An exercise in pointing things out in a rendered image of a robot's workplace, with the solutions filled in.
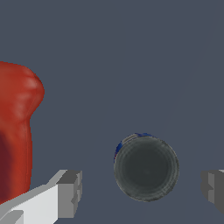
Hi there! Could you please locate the red curved object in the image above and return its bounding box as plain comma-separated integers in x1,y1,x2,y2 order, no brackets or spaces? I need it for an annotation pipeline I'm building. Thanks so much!
0,61,46,205

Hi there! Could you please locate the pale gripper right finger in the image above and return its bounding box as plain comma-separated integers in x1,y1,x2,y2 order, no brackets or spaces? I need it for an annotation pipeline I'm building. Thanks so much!
199,169,224,215

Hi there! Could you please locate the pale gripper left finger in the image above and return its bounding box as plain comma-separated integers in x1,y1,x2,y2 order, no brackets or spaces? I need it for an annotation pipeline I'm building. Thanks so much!
0,169,83,224

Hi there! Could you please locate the grey can with blue side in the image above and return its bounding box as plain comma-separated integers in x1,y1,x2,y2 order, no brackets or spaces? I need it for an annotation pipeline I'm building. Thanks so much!
113,132,180,203

